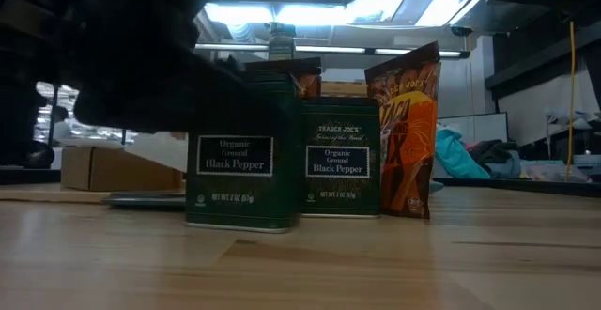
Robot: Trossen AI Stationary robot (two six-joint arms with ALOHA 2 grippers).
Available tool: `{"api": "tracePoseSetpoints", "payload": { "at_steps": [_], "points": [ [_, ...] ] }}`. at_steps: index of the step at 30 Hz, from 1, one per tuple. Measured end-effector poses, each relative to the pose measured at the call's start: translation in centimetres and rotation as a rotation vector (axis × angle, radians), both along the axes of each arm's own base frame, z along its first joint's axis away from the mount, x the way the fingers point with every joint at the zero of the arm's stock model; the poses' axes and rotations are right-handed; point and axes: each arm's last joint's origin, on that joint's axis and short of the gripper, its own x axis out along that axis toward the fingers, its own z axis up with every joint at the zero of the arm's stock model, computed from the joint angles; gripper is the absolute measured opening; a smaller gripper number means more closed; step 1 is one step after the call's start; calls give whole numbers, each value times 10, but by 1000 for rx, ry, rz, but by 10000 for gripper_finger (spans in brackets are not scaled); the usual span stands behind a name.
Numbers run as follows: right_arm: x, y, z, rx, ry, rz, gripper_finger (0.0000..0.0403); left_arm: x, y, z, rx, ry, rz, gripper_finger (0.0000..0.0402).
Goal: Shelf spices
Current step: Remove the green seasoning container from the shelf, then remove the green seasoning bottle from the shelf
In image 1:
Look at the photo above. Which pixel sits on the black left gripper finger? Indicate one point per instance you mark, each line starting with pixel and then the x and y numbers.
pixel 216 94

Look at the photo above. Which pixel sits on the green black pepper tin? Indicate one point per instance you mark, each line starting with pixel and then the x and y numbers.
pixel 340 192
pixel 244 183

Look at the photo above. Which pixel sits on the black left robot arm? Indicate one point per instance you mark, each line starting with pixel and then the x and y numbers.
pixel 28 42

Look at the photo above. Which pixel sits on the large white box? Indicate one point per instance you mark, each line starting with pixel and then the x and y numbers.
pixel 164 150

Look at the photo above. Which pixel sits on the black pole stand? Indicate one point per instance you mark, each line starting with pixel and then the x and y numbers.
pixel 53 122

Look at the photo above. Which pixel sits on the long fluorescent light fixture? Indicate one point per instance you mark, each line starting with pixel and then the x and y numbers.
pixel 328 49

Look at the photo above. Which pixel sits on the brown cardboard box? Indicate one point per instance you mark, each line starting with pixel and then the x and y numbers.
pixel 103 169

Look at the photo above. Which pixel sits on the black bag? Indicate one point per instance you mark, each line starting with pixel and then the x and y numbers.
pixel 28 157

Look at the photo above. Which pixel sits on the light blue flat packet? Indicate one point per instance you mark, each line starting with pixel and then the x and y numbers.
pixel 436 186

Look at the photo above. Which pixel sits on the teal cloth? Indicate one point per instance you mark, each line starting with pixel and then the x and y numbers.
pixel 455 157

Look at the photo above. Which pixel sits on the blue grey clothes pile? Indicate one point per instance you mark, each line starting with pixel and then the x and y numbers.
pixel 497 159

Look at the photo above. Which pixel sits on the white panel dark frame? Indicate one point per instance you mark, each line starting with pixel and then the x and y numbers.
pixel 474 129

